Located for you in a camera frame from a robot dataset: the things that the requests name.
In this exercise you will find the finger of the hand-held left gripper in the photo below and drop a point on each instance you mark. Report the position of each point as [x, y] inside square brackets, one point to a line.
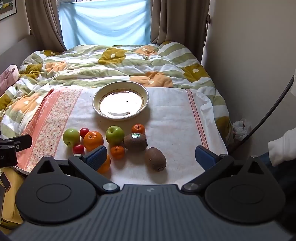
[22, 141]

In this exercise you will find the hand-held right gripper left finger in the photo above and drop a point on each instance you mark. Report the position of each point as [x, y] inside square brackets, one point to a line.
[97, 157]

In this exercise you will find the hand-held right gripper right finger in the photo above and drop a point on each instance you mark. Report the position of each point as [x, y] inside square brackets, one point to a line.
[204, 158]

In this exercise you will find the large orange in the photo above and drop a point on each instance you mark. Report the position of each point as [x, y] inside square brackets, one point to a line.
[92, 140]
[105, 166]

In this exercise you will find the small mandarin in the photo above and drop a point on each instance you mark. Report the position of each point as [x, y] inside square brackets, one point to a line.
[117, 153]
[138, 129]

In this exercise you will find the green apple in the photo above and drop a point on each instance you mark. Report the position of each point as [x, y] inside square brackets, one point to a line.
[114, 135]
[70, 137]

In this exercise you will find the plain brown kiwi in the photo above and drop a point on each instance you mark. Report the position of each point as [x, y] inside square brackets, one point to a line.
[155, 160]

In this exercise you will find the cream ceramic bowl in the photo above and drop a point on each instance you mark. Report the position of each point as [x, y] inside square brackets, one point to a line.
[120, 102]

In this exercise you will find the person's right forearm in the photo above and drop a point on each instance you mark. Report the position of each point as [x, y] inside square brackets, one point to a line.
[283, 148]

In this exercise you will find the red cherry tomato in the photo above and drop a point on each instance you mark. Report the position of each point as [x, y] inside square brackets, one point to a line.
[78, 148]
[84, 132]

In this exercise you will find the brown kiwi with sticker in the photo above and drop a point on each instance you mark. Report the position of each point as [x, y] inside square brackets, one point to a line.
[135, 144]

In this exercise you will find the yellow bag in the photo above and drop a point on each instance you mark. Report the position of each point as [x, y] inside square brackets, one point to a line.
[11, 204]

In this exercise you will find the white plastic bag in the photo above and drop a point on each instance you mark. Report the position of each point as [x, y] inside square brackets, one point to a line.
[241, 129]

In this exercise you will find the white towel with pink border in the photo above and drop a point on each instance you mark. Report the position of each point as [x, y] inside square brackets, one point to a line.
[173, 111]

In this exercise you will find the pink plush toy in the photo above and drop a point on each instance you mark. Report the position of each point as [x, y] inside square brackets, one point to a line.
[8, 77]

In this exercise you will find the floral striped blanket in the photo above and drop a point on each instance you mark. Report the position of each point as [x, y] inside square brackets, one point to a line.
[115, 67]

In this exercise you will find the beige bed side panel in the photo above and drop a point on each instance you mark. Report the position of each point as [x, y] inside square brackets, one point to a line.
[16, 48]

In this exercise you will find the beige curtain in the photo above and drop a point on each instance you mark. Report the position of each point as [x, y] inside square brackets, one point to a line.
[44, 23]
[180, 23]

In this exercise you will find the light blue window cloth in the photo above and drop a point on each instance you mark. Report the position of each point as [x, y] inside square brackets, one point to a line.
[104, 23]

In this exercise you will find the framed wall picture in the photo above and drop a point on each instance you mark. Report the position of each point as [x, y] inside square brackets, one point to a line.
[7, 9]

